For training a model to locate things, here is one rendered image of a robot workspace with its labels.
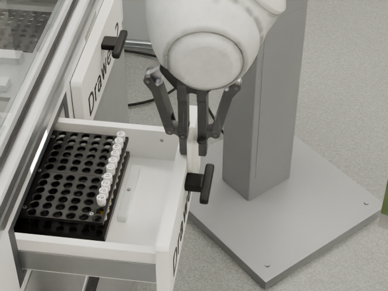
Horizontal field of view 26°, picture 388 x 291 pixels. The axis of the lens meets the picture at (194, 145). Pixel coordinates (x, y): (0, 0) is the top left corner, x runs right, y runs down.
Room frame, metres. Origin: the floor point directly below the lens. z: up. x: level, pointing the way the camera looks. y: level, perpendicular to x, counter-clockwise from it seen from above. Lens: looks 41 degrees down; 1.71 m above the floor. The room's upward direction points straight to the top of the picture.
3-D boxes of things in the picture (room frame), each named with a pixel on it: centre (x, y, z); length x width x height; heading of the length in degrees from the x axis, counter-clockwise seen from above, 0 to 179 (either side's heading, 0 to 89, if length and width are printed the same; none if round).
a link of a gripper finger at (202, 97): (0.87, -0.01, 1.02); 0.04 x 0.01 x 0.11; 172
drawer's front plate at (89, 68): (1.18, 0.16, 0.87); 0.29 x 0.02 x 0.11; 172
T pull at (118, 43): (1.18, 0.14, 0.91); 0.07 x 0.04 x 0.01; 172
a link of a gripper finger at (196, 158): (0.87, 0.00, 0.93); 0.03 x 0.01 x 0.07; 172
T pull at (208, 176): (0.84, -0.01, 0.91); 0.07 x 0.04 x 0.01; 172
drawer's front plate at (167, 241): (0.84, 0.02, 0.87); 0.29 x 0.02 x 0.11; 172
